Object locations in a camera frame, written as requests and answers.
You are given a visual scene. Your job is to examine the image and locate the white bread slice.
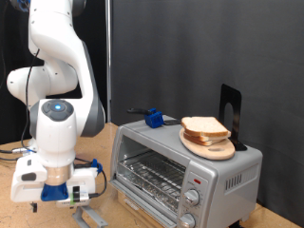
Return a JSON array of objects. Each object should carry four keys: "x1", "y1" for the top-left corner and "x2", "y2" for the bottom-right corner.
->
[{"x1": 180, "y1": 116, "x2": 232, "y2": 138}]

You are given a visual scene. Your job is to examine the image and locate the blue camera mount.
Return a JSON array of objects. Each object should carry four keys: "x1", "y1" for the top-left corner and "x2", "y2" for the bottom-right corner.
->
[{"x1": 40, "y1": 182, "x2": 69, "y2": 202}]

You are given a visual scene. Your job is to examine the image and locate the metal pole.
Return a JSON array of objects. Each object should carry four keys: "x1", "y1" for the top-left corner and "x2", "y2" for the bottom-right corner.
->
[{"x1": 104, "y1": 0, "x2": 113, "y2": 124}]

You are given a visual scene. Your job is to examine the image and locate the oval wooden plate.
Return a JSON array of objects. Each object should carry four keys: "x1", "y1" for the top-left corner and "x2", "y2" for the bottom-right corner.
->
[{"x1": 179, "y1": 126, "x2": 237, "y2": 162}]

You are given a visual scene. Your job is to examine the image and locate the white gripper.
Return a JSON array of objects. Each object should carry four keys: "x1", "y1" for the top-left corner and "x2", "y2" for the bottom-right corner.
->
[{"x1": 9, "y1": 153, "x2": 98, "y2": 214}]

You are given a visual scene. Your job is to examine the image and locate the glass oven door with handle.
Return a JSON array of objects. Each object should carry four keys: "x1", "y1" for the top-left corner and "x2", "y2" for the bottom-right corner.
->
[{"x1": 71, "y1": 181, "x2": 160, "y2": 228}]

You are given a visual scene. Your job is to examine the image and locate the silver toaster oven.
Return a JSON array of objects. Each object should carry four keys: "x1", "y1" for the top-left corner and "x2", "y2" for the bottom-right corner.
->
[{"x1": 108, "y1": 114, "x2": 264, "y2": 228}]

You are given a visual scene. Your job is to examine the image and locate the black metal bookend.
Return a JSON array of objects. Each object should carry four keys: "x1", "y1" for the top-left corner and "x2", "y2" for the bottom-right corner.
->
[{"x1": 218, "y1": 83, "x2": 249, "y2": 152}]

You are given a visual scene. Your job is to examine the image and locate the black backdrop curtain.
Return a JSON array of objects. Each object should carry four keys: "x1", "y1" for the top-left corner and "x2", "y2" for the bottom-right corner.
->
[{"x1": 0, "y1": 0, "x2": 109, "y2": 145}]

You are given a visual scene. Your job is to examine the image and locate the gray backdrop curtain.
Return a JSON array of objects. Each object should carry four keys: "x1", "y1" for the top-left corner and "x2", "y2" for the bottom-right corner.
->
[{"x1": 111, "y1": 0, "x2": 304, "y2": 227}]

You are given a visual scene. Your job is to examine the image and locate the wire oven rack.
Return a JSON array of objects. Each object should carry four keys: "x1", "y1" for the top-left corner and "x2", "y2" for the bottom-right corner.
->
[{"x1": 117, "y1": 151, "x2": 187, "y2": 214}]

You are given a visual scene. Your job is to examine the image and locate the silver oven knob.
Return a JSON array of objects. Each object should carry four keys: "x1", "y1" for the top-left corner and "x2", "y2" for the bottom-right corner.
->
[
  {"x1": 183, "y1": 188, "x2": 201, "y2": 207},
  {"x1": 179, "y1": 212, "x2": 197, "y2": 228}
]

